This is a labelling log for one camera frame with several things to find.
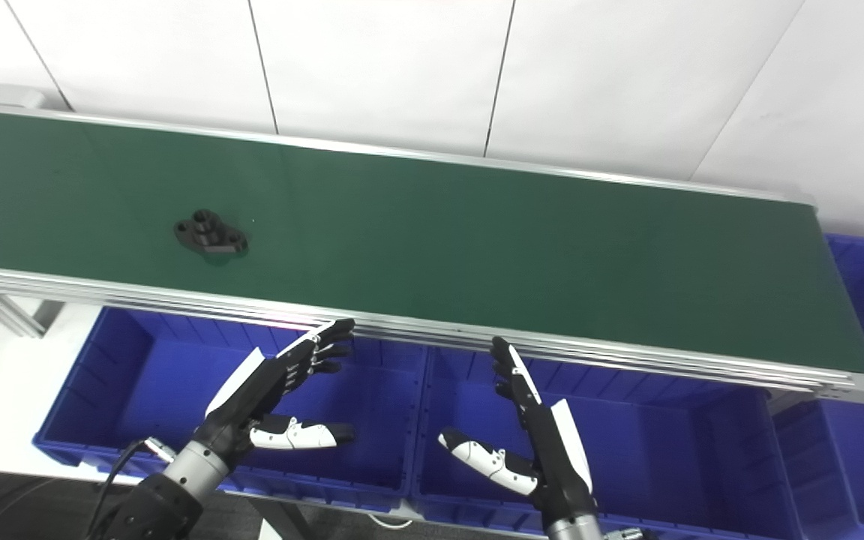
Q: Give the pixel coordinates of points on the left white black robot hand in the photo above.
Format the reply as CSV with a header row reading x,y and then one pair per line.
x,y
259,386

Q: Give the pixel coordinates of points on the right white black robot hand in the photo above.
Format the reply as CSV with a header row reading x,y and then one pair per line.
x,y
552,450

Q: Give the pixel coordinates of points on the black machined part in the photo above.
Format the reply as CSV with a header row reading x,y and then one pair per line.
x,y
211,236

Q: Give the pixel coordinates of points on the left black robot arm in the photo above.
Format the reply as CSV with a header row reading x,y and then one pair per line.
x,y
169,495

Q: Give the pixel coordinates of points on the green conveyor belt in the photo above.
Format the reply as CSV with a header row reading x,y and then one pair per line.
x,y
477,247
177,301

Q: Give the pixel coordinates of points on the aluminium conveyor support leg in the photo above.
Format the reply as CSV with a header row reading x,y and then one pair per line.
x,y
12,311

